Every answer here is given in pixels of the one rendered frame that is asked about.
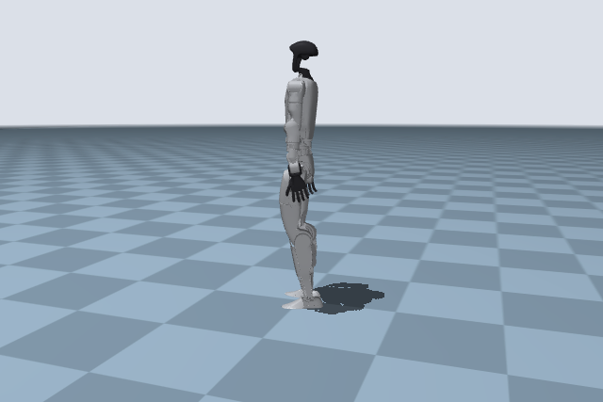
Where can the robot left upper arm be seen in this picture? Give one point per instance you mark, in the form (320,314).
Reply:
(295,92)

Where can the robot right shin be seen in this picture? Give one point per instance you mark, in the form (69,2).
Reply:
(314,254)

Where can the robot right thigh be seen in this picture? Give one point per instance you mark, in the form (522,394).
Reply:
(304,207)

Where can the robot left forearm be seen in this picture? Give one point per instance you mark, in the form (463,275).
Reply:
(293,141)

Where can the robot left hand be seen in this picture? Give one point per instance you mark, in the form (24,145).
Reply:
(297,184)

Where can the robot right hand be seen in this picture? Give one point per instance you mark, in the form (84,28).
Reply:
(309,186)

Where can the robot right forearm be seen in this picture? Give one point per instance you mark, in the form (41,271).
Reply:
(308,142)

